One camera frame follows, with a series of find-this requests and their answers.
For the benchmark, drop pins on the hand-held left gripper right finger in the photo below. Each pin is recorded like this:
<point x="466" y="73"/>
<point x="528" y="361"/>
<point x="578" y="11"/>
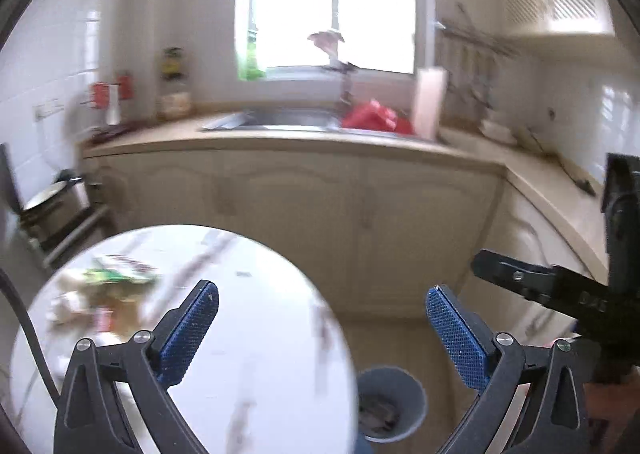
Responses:
<point x="457" y="339"/>

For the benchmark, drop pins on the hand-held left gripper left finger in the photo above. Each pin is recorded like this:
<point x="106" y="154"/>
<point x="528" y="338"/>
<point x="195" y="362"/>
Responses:
<point x="190" y="334"/>

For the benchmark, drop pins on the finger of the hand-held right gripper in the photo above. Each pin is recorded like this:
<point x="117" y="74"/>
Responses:
<point x="515" y="276"/>

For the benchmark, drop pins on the grey-blue waste bin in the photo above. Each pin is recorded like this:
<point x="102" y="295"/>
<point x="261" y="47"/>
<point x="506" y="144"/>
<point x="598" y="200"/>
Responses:
<point x="410" y="394"/>

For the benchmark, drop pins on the cream cabinet door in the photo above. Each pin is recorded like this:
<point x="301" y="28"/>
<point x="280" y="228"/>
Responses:
<point x="295" y="234"/>
<point x="530" y="244"/>
<point x="425" y="234"/>
<point x="170" y="194"/>

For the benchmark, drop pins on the white storage cart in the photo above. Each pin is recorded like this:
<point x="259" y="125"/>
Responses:
<point x="75" y="239"/>

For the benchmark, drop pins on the black silver rice cooker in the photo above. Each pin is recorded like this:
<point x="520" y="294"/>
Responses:
<point x="55" y="209"/>

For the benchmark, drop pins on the pale wooden cutting board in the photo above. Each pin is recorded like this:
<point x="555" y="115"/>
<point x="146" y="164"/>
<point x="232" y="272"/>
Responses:
<point x="429" y="104"/>

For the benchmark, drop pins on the row of hanging utensils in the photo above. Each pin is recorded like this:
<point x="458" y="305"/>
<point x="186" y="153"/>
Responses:
<point x="470" y="74"/>

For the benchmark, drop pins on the red plastic basin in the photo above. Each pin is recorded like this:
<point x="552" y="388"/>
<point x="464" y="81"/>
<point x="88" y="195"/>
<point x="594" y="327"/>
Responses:
<point x="372" y="117"/>

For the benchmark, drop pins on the steel kitchen sink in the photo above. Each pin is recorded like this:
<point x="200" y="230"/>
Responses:
<point x="280" y="120"/>

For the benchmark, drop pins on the large glass jar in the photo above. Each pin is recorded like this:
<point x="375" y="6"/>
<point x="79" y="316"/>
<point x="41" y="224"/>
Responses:
<point x="175" y="102"/>

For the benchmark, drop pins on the metal sink faucet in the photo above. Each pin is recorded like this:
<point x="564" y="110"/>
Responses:
<point x="345" y="89"/>

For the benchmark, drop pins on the red utensil cup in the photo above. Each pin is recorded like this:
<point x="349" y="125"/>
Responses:
<point x="126" y="86"/>
<point x="101" y="94"/>

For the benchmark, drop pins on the dark-lid jar yellow label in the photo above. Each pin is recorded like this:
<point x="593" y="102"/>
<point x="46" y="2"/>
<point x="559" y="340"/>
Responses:
<point x="172" y="64"/>

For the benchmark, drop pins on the green soap bottle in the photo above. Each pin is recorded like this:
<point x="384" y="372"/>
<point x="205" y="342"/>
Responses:
<point x="250" y="69"/>

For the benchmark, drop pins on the pale cloth on faucet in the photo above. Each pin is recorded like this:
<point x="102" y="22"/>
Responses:
<point x="325" y="39"/>

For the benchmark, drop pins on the sliding window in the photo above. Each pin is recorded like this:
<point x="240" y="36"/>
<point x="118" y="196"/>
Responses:
<point x="300" y="9"/>

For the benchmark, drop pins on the metal utensil rail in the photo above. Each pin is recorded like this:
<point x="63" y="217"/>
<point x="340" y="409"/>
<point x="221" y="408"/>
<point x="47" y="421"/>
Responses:
<point x="475" y="39"/>

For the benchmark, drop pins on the white wall power outlet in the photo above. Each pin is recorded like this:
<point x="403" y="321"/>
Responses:
<point x="49" y="109"/>

